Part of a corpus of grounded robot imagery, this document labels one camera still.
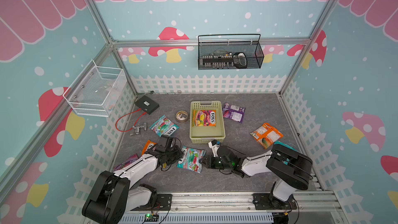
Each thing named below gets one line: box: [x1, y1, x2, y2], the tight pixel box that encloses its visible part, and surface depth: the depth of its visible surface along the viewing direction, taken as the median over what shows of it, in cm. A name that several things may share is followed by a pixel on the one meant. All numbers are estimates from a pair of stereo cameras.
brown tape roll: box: [175, 110, 189, 123], surface depth 108 cm
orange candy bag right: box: [249, 122, 284, 150], surface depth 98 cm
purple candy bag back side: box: [222, 102, 246, 124], surface depth 108 cm
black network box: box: [134, 95, 160, 115], surface depth 114 cm
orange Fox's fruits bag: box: [192, 109, 217, 128], surface depth 105 cm
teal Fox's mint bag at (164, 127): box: [149, 115, 180, 138], surface depth 102 cm
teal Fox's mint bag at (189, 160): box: [176, 145, 207, 174], surface depth 87 cm
